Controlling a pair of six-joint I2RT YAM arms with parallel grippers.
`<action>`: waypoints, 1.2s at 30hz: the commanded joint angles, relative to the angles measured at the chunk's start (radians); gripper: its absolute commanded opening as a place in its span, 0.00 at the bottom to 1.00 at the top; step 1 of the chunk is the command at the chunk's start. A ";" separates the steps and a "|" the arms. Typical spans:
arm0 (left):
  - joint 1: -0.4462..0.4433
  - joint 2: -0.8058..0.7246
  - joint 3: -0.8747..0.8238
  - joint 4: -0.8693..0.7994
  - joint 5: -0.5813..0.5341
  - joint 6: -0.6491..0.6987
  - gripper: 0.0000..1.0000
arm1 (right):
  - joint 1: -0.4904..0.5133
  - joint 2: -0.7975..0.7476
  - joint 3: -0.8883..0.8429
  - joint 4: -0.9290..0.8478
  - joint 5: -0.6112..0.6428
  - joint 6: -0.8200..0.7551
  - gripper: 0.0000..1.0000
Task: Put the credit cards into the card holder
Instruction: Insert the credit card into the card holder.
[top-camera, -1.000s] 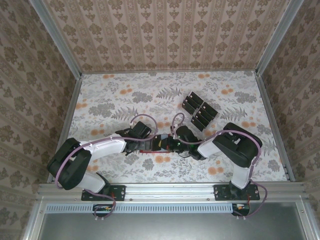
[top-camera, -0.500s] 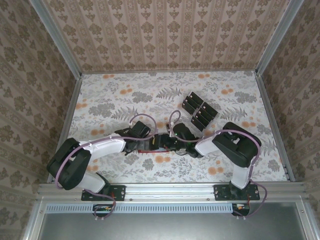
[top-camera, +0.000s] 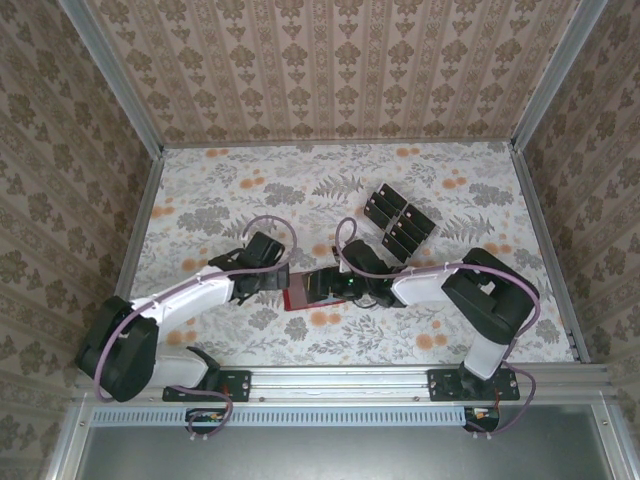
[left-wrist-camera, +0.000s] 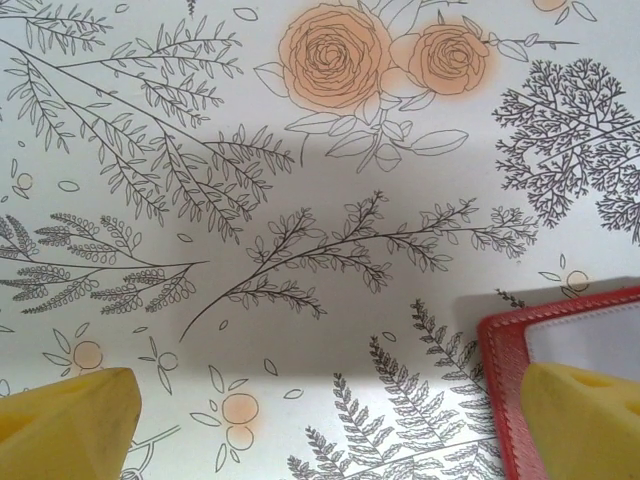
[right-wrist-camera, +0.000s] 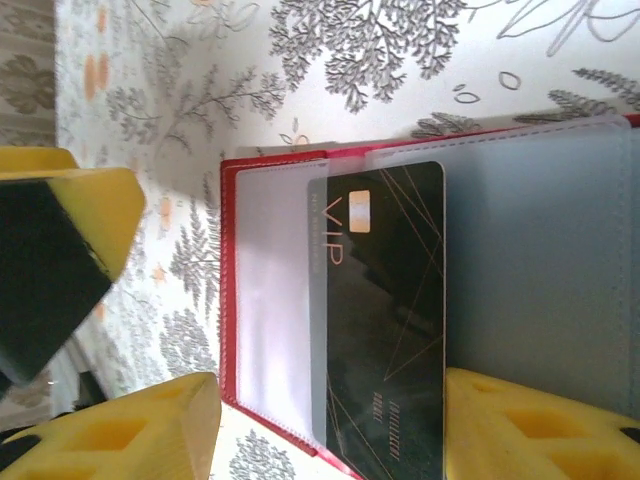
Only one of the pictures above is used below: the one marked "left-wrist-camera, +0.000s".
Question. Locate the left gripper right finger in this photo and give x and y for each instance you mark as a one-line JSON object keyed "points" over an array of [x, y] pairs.
{"points": [[590, 430]]}

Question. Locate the floral table cover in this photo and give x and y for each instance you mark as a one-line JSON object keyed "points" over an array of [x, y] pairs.
{"points": [[320, 200]]}

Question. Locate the red leather card holder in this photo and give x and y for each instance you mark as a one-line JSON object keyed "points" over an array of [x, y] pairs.
{"points": [[500, 380]]}

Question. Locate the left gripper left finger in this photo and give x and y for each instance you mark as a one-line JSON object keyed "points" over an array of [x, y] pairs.
{"points": [[60, 430]]}

